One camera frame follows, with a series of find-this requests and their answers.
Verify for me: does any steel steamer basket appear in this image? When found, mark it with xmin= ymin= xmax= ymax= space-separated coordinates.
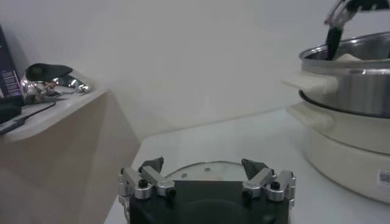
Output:
xmin=282 ymin=32 xmax=390 ymax=119

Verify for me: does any glass lid with cream handle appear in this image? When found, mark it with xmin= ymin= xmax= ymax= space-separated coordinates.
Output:
xmin=164 ymin=160 xmax=247 ymax=182

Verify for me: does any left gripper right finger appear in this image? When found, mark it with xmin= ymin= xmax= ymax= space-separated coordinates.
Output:
xmin=241 ymin=158 xmax=297 ymax=202

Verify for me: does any black hub cable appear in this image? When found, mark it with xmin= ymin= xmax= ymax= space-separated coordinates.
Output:
xmin=18 ymin=102 xmax=57 ymax=122

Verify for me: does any white steamed baozi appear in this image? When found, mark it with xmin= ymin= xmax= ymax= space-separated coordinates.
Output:
xmin=335 ymin=54 xmax=364 ymax=62

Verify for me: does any open black laptop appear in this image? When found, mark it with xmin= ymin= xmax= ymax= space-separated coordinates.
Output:
xmin=0 ymin=26 xmax=24 ymax=106

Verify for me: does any black computer mouse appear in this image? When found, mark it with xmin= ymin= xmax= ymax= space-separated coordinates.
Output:
xmin=0 ymin=103 xmax=23 ymax=124

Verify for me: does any cream electric cooker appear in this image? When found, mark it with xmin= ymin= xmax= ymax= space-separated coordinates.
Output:
xmin=286 ymin=102 xmax=390 ymax=205

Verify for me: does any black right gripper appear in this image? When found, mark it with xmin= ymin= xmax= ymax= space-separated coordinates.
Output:
xmin=324 ymin=0 xmax=390 ymax=61

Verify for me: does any white side table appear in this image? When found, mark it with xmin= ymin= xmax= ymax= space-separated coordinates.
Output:
xmin=0 ymin=88 xmax=141 ymax=224

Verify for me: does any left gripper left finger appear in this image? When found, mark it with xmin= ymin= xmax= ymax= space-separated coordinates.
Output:
xmin=118 ymin=156 xmax=176 ymax=200

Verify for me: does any chrome and black device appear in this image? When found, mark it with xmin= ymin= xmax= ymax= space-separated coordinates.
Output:
xmin=19 ymin=63 xmax=92 ymax=104

